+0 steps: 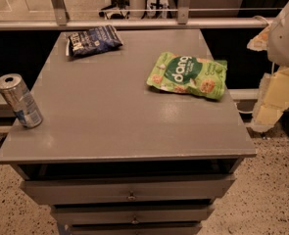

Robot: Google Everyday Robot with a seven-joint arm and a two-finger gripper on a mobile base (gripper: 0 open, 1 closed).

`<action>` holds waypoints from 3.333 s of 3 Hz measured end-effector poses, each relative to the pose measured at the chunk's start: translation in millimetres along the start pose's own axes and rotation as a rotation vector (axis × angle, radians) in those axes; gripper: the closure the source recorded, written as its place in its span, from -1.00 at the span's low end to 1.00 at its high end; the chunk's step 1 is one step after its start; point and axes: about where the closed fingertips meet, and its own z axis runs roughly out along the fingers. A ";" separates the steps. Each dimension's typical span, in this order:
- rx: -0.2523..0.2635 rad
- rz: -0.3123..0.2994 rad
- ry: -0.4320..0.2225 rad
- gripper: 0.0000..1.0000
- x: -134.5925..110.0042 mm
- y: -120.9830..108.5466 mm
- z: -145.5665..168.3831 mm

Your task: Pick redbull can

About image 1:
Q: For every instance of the foam padded gripper body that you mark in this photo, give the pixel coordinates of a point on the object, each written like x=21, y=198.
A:
x=286, y=41

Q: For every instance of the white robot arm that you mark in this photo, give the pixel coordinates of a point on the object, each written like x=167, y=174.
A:
x=275, y=40

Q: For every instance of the silver blue redbull can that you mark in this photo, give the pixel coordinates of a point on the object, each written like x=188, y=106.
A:
x=15, y=92

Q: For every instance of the green dang snack bag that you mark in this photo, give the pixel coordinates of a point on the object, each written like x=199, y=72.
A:
x=189, y=75

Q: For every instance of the top grey drawer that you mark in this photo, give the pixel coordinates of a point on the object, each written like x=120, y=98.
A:
x=91, y=191

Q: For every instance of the grey drawer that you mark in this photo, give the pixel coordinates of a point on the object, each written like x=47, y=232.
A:
x=91, y=191
x=184, y=228
x=133, y=214

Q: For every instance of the middle grey drawer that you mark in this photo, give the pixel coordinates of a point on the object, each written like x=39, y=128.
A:
x=133, y=214

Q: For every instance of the bottom grey drawer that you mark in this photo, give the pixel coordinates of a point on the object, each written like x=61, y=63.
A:
x=184, y=228

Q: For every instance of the grey drawer cabinet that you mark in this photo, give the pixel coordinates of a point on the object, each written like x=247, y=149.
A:
x=102, y=120

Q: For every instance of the dark blue chip bag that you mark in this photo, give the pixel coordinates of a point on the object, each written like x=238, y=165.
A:
x=94, y=41

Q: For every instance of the black office chair base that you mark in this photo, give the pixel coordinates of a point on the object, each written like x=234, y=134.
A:
x=116, y=4

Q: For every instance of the metal railing frame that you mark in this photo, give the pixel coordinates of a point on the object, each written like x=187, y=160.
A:
x=84, y=14

